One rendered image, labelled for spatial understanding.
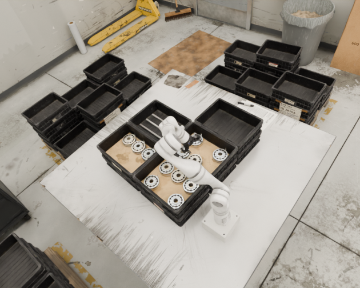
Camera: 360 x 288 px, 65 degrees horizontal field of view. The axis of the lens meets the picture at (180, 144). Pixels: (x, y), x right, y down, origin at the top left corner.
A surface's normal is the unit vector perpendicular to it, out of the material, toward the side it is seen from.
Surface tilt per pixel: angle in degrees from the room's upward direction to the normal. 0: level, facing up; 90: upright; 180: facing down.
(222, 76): 0
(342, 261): 0
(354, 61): 73
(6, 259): 0
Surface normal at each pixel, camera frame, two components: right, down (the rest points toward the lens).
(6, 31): 0.77, 0.44
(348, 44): -0.63, 0.49
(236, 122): -0.12, -0.61
